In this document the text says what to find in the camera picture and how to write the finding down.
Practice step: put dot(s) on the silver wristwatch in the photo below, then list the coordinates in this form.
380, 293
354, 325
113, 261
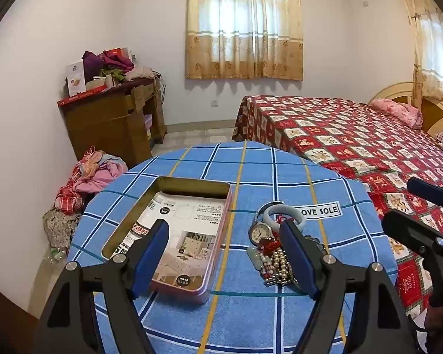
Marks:
259, 233

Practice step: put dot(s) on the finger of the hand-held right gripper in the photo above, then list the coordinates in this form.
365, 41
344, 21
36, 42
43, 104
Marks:
428, 191
409, 228

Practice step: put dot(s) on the green cloth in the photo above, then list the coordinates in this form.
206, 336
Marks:
112, 73

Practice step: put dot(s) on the heap of pink clothes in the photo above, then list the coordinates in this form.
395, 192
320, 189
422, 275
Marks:
99, 177

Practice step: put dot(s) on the purple cloth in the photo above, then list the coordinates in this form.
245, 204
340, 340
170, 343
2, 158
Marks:
91, 64

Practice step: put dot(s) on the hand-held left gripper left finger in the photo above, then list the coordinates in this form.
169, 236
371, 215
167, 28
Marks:
151, 254

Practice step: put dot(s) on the blue checked tablecloth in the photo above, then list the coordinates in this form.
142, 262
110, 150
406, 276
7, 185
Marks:
243, 320

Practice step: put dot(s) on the wooden bed headboard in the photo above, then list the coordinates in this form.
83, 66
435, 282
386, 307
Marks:
439, 114

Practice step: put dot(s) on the printed paper leaflet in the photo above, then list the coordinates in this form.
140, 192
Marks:
192, 228

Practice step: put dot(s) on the clear plastic bottles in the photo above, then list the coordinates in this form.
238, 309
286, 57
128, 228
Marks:
57, 255

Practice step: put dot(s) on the rectangular metal tin box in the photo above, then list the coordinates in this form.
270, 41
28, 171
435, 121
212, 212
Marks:
177, 184

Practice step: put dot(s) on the floral cloth bundle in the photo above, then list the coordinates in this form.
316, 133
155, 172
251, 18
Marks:
61, 225

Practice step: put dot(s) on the red printed bedsheet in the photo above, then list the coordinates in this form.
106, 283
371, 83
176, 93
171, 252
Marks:
336, 136

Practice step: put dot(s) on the flat red box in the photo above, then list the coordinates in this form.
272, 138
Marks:
77, 99

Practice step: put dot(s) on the magenta cloth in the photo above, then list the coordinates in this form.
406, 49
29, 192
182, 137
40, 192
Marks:
114, 61

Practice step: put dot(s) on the white cloth label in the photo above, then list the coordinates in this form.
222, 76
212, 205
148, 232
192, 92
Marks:
319, 211

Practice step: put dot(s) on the red and white box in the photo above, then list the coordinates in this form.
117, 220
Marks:
118, 51

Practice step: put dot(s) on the wooden desk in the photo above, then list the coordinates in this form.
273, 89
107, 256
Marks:
107, 125

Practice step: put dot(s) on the small cardboard box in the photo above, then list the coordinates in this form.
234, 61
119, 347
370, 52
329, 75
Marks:
98, 82

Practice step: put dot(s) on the pale jade bangle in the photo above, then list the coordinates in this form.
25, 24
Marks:
267, 212

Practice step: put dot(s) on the white upright carton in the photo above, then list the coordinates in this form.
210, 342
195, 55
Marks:
75, 77

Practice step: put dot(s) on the beige patterned window curtain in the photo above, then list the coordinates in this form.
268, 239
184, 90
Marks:
435, 44
243, 44

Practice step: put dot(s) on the golden pearl bead strand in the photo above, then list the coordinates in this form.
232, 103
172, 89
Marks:
280, 260

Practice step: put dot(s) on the pink pillow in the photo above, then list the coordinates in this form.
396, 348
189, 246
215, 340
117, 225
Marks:
398, 112

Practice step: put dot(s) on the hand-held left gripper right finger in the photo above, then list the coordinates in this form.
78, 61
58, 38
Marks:
297, 258

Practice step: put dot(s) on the pink-beige cloth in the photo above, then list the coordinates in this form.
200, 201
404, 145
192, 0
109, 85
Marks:
140, 73

